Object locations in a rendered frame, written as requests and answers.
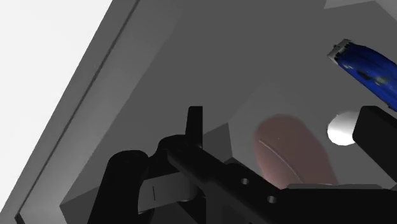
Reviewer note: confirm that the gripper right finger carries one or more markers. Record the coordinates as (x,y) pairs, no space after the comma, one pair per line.
(378,136)

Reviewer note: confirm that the white round thing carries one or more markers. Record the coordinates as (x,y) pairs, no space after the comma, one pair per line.
(341,130)

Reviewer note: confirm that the blue bottle with grey cap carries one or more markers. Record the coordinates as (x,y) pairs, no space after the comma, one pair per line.
(369,73)

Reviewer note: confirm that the reddish brown oval dish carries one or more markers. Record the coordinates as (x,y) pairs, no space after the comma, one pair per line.
(288,149)

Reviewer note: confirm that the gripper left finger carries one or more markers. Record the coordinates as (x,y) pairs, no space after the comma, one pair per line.
(198,164)

